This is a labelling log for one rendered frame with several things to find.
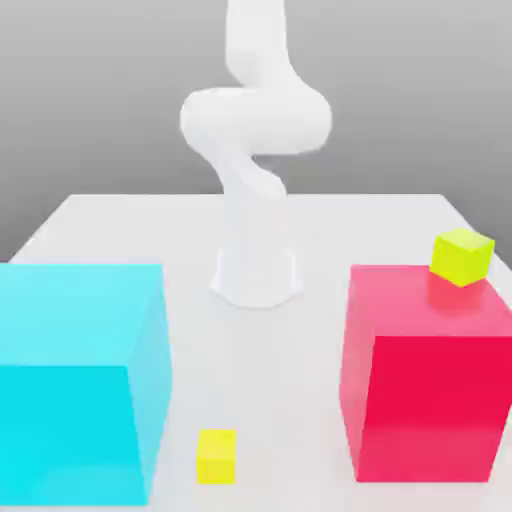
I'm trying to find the small lime cube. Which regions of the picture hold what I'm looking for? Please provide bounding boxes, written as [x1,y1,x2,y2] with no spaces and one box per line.
[429,227,496,289]

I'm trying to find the small yellow cube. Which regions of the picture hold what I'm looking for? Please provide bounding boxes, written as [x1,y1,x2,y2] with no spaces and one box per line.
[196,428,238,486]

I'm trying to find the large cyan box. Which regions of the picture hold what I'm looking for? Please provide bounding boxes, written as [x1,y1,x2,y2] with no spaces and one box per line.
[0,262,174,508]

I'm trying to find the large red box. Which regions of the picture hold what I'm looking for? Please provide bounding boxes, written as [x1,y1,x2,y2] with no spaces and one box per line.
[338,263,512,484]

